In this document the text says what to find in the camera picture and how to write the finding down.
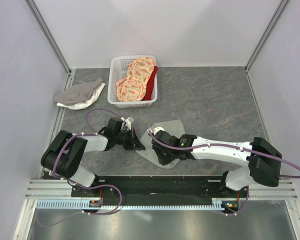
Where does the red cloth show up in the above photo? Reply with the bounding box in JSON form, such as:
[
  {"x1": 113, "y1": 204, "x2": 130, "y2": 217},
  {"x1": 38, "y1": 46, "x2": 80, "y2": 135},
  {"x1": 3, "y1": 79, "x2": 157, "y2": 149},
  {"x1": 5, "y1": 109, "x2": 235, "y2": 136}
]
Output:
[{"x1": 142, "y1": 66, "x2": 158, "y2": 101}]

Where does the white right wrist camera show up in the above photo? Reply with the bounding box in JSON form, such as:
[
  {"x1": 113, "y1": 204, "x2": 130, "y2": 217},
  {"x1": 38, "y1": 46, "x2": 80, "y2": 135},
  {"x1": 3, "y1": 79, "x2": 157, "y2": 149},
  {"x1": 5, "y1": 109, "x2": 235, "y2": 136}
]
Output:
[{"x1": 147, "y1": 126, "x2": 165, "y2": 136}]

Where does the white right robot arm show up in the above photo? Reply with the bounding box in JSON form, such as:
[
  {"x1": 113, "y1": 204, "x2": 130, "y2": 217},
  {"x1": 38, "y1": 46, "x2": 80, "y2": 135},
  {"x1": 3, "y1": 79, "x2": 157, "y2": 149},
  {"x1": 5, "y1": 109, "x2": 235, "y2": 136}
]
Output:
[{"x1": 147, "y1": 127, "x2": 282, "y2": 197}]

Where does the grey-green cloth napkin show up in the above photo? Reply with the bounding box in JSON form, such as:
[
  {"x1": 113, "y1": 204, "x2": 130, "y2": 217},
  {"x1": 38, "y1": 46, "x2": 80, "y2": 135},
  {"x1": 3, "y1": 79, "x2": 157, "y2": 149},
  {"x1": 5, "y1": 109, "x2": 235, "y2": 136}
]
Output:
[{"x1": 136, "y1": 119, "x2": 185, "y2": 169}]

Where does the white cloth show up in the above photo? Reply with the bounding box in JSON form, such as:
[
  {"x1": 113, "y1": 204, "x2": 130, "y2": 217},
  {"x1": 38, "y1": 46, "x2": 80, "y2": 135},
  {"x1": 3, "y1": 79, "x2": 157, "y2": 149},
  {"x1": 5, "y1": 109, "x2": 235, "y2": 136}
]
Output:
[{"x1": 55, "y1": 82, "x2": 106, "y2": 111}]

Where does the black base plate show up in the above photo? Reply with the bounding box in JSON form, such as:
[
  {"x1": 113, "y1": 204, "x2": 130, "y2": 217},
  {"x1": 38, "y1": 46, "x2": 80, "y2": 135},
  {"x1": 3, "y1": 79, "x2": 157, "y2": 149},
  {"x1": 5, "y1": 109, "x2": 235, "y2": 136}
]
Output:
[{"x1": 76, "y1": 176, "x2": 248, "y2": 199}]

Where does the white perforated plastic basket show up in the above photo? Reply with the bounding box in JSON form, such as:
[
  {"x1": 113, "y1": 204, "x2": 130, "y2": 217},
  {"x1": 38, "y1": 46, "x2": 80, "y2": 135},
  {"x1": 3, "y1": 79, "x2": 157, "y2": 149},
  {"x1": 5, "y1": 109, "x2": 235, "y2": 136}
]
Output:
[{"x1": 107, "y1": 55, "x2": 158, "y2": 108}]

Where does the grey cloth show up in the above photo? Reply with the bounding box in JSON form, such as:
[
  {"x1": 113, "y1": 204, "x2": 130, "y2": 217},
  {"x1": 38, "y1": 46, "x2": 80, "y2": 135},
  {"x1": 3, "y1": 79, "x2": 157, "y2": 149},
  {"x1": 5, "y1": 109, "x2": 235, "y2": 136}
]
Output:
[{"x1": 52, "y1": 78, "x2": 103, "y2": 105}]

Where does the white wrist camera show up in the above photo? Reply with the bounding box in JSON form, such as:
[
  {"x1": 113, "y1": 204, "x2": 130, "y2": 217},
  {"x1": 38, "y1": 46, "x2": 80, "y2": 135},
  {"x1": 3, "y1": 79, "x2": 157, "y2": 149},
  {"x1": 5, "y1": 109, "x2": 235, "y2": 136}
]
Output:
[
  {"x1": 147, "y1": 126, "x2": 165, "y2": 136},
  {"x1": 120, "y1": 117, "x2": 134, "y2": 131}
]

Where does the aluminium frame rail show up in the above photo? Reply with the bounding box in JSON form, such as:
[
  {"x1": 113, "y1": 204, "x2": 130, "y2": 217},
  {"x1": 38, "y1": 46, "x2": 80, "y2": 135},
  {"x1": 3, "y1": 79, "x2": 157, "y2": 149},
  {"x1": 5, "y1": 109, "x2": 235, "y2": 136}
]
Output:
[{"x1": 0, "y1": 0, "x2": 300, "y2": 240}]

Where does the floral mesh laundry bag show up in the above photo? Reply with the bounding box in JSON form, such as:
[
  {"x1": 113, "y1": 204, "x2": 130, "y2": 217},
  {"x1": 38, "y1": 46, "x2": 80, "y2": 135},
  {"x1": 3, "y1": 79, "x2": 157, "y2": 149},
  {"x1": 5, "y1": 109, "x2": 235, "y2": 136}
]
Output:
[{"x1": 116, "y1": 56, "x2": 156, "y2": 102}]

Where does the slotted cable duct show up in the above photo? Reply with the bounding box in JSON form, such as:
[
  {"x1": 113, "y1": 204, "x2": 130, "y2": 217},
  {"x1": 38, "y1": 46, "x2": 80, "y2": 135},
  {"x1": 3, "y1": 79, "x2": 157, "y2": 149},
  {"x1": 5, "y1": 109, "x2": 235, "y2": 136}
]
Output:
[{"x1": 36, "y1": 199, "x2": 240, "y2": 210}]

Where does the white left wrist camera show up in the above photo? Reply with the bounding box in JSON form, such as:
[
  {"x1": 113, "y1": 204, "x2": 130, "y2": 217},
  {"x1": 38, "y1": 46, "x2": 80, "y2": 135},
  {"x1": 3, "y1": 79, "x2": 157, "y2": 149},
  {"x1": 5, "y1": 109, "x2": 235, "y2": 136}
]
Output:
[{"x1": 120, "y1": 117, "x2": 134, "y2": 131}]

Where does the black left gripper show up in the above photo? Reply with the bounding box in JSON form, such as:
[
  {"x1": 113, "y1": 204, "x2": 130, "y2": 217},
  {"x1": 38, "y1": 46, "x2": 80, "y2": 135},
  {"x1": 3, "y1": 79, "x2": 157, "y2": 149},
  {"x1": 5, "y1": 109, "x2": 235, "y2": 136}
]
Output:
[{"x1": 114, "y1": 128, "x2": 145, "y2": 151}]

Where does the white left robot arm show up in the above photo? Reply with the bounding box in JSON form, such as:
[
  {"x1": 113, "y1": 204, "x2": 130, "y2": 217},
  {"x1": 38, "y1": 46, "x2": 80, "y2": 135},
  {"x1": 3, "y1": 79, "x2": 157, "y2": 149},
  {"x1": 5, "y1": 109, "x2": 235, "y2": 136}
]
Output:
[{"x1": 40, "y1": 117, "x2": 146, "y2": 197}]

